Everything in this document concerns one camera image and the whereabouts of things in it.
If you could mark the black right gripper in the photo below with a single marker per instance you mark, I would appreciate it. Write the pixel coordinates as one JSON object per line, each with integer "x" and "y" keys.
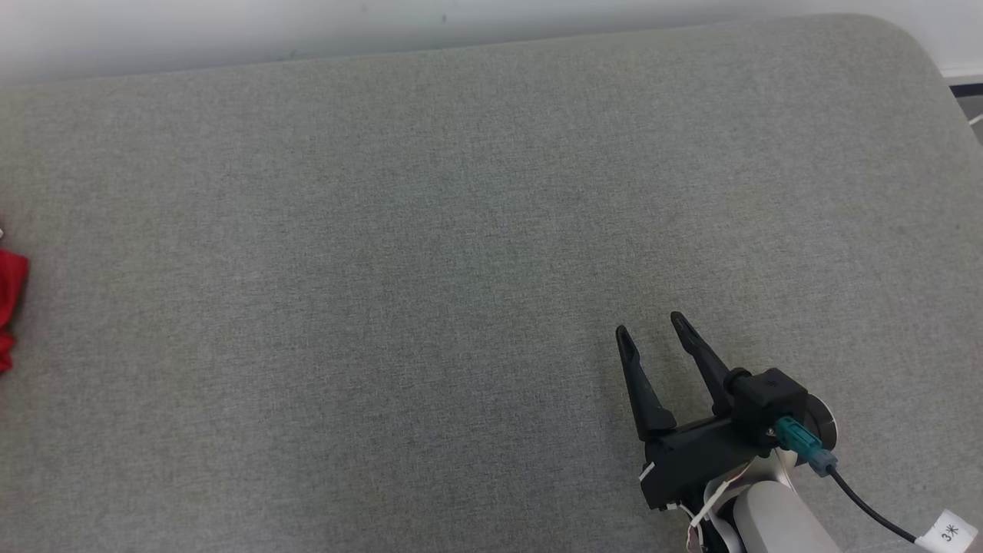
{"x": 691, "y": 457}

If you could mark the red jersey with white trim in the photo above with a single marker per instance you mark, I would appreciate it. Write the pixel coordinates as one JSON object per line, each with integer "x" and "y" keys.
{"x": 9, "y": 292}

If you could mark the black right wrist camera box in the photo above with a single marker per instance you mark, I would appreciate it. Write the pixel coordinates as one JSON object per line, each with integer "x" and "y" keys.
{"x": 768, "y": 399}

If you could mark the teal right camera connector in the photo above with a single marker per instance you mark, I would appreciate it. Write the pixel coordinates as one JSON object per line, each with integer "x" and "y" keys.
{"x": 799, "y": 442}

